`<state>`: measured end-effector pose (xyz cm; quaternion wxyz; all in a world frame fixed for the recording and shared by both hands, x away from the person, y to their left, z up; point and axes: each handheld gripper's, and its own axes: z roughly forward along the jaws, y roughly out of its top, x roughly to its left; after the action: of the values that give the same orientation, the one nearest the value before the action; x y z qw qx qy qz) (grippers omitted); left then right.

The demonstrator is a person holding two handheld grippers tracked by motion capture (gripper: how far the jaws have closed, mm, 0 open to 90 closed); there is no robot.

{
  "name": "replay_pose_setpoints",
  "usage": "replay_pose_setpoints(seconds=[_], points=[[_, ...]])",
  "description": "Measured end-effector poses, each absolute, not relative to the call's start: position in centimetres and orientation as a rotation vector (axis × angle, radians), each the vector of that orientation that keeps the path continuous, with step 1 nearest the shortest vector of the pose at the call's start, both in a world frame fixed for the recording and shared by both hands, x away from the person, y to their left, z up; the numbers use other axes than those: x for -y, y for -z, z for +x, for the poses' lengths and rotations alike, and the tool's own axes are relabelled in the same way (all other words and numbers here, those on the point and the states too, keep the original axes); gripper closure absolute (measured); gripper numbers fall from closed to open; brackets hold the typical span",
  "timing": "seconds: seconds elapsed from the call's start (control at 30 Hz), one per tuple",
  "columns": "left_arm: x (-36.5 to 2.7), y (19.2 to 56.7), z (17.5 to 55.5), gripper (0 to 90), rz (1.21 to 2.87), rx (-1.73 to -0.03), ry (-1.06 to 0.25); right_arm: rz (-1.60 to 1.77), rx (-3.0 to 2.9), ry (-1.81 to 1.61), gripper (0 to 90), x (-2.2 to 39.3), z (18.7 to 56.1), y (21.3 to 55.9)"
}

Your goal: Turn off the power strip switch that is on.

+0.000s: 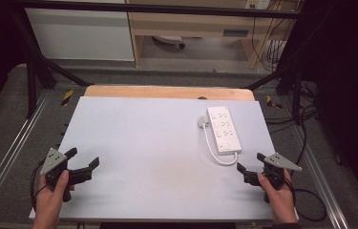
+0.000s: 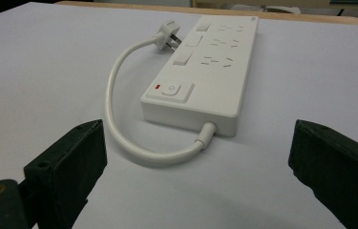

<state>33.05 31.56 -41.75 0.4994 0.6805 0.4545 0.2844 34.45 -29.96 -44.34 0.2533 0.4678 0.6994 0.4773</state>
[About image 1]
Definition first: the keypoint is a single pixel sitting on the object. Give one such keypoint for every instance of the light wooden desk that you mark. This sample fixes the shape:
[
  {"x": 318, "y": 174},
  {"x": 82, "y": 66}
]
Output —
[{"x": 192, "y": 24}]

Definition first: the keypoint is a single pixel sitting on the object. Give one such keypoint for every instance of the white cabinet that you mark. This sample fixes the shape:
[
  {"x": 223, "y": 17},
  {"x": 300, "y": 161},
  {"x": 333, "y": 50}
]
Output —
[{"x": 81, "y": 35}]

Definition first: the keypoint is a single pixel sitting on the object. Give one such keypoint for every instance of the office chair wheel base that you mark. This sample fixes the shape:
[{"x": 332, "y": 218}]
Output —
[{"x": 170, "y": 40}]

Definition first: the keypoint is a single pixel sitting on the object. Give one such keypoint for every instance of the white power strip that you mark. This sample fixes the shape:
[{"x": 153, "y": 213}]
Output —
[{"x": 223, "y": 130}]

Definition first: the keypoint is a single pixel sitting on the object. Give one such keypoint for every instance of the person's right hand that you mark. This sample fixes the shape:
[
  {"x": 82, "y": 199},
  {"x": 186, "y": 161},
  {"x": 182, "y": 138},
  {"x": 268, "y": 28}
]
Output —
[{"x": 281, "y": 203}]

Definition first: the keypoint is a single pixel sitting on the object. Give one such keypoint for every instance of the black metal stand leg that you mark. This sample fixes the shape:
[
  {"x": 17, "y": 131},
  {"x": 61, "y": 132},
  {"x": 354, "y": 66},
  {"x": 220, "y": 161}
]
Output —
[
  {"x": 41, "y": 68},
  {"x": 296, "y": 82}
]

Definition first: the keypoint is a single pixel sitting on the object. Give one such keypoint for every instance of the black metal frame bar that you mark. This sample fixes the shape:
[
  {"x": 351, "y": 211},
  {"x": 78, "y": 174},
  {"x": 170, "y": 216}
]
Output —
[{"x": 154, "y": 8}]

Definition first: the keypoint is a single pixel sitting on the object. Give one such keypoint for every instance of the white plug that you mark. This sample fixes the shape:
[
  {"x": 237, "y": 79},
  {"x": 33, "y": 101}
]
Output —
[{"x": 203, "y": 121}]

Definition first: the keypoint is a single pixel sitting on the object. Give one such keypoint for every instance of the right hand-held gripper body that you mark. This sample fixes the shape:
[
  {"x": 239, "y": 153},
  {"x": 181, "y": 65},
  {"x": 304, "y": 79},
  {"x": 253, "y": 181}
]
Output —
[{"x": 278, "y": 162}]

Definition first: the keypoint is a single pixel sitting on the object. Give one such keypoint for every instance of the aluminium rail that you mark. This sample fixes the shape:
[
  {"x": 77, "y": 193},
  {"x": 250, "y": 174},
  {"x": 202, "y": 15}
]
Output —
[
  {"x": 321, "y": 181},
  {"x": 11, "y": 149}
]

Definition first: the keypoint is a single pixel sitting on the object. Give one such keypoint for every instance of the yellow black striped tape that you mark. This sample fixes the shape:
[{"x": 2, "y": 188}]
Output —
[
  {"x": 67, "y": 97},
  {"x": 272, "y": 102}
]

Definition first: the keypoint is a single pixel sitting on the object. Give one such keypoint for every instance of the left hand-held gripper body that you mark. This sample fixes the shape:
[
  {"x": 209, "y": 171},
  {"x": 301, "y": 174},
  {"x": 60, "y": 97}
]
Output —
[{"x": 52, "y": 159}]

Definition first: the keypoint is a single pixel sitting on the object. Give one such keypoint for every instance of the person's left hand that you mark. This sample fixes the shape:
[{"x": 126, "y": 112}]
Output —
[{"x": 48, "y": 203}]

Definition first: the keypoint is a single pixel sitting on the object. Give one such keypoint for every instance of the white wall socket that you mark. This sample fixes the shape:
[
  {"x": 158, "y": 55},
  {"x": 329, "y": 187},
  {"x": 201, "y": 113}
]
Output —
[{"x": 257, "y": 4}]

